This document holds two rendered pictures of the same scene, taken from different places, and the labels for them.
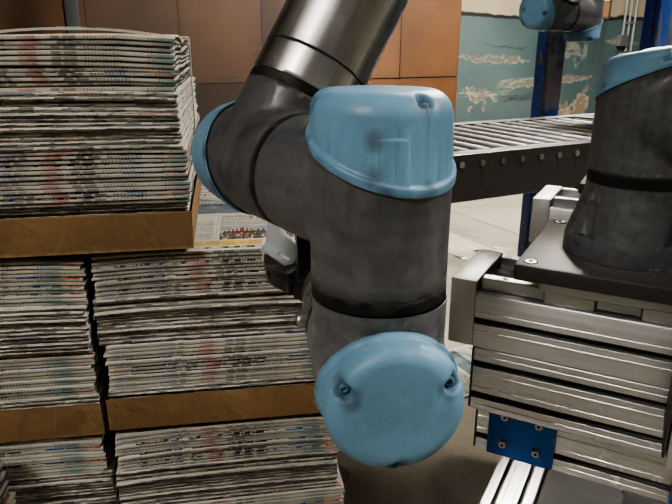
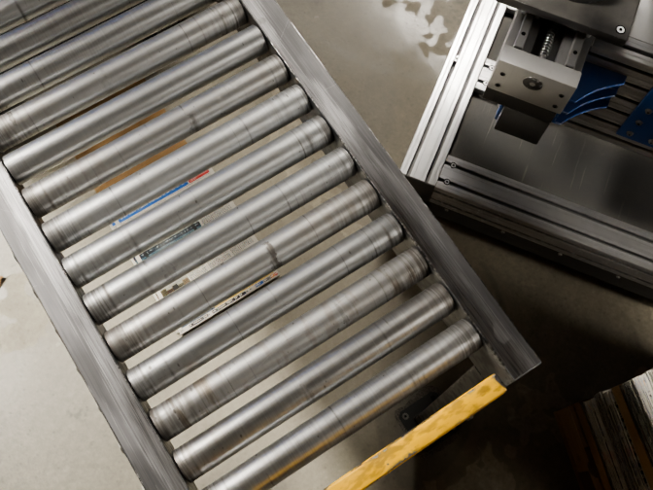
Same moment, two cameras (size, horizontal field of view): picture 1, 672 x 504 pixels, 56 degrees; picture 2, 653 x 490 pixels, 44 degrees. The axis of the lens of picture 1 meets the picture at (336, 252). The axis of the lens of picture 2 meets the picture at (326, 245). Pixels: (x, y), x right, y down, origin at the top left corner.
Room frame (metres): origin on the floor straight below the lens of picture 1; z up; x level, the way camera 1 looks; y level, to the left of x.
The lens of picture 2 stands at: (1.69, 0.24, 1.91)
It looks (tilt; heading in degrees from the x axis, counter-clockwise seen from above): 71 degrees down; 259
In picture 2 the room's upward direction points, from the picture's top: 6 degrees clockwise
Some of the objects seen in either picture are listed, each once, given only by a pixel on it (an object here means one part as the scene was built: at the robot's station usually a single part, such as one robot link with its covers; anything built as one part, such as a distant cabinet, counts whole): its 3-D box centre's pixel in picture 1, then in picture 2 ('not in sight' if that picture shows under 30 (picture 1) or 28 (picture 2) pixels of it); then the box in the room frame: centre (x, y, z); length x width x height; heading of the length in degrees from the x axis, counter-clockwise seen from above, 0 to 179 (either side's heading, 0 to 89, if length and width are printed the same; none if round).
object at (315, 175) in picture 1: (361, 189); not in sight; (0.34, -0.01, 0.98); 0.11 x 0.08 x 0.11; 34
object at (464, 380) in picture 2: not in sight; (455, 401); (1.37, 0.05, 0.34); 0.06 x 0.06 x 0.68; 27
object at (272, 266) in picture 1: (295, 271); not in sight; (0.53, 0.04, 0.86); 0.09 x 0.05 x 0.02; 34
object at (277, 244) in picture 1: (276, 236); not in sight; (0.57, 0.06, 0.88); 0.09 x 0.03 x 0.06; 34
